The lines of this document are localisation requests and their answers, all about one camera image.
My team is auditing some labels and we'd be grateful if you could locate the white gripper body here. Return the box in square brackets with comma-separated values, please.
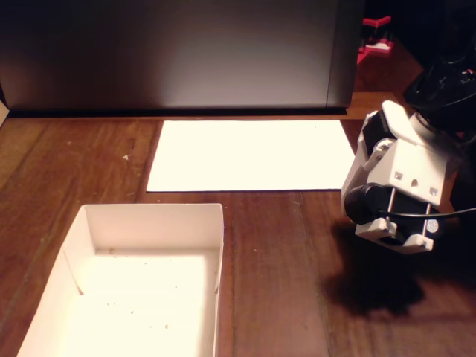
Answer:
[341, 139, 453, 239]

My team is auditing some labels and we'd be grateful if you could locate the white cardboard box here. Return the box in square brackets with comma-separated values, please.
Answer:
[16, 202, 225, 357]

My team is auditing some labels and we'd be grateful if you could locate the red plastic clamp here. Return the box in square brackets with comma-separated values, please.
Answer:
[356, 16, 395, 65]

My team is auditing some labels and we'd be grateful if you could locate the white paper sheet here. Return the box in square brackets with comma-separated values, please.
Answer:
[146, 119, 356, 193]

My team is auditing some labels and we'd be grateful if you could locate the black upright panel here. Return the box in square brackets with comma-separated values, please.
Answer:
[0, 0, 367, 116]

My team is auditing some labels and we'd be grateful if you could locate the black camera cable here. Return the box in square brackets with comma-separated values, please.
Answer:
[373, 207, 476, 221]

